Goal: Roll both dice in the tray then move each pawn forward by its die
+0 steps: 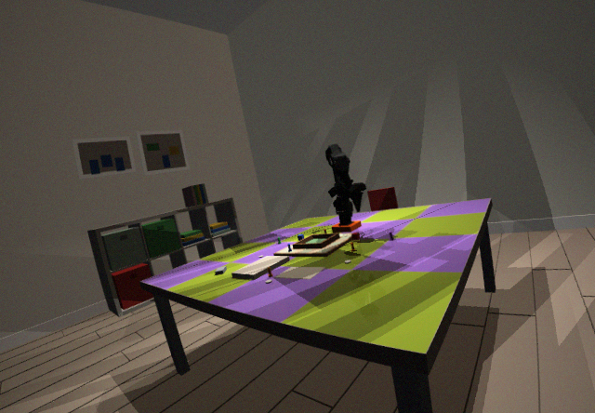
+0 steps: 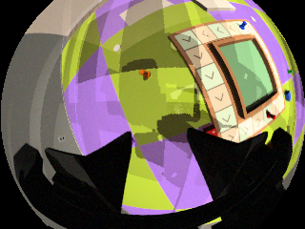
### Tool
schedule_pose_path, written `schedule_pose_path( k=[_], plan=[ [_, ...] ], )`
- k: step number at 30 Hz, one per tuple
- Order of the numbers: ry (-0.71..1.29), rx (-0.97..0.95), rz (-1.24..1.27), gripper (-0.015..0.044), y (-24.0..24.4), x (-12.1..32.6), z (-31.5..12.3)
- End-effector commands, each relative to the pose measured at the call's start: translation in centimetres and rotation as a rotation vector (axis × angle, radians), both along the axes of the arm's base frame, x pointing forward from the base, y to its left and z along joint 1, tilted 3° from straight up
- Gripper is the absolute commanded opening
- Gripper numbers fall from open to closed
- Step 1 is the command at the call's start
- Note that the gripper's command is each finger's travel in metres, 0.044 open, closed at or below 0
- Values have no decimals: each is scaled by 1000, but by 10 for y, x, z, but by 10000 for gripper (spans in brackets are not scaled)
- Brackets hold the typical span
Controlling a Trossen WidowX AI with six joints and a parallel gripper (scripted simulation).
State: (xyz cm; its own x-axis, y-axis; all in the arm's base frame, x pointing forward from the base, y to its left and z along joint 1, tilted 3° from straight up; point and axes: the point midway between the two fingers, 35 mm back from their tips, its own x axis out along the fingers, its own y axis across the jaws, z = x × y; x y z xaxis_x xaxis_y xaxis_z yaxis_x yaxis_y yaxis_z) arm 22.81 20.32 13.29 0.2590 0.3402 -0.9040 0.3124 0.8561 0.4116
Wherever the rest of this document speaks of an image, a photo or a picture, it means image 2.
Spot blue die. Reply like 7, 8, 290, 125
285, 91, 291, 102

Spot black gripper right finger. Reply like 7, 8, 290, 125
187, 129, 268, 201

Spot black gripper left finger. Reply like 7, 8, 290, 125
45, 131, 132, 214

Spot blue pawn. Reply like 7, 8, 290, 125
239, 22, 247, 31

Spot red die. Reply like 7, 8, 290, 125
202, 125, 218, 136

